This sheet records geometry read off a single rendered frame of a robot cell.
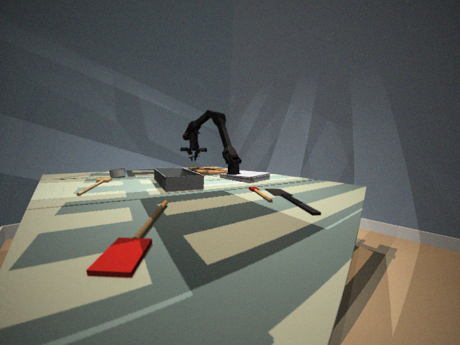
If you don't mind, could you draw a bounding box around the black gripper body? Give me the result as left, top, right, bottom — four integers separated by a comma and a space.
180, 139, 207, 152

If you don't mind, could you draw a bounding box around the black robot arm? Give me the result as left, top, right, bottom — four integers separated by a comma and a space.
183, 111, 242, 175

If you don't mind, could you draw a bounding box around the brown wooden board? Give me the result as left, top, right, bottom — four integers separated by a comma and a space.
188, 167, 228, 175

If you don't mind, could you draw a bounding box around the red spatula with wooden handle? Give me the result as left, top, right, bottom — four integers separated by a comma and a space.
86, 200, 168, 278

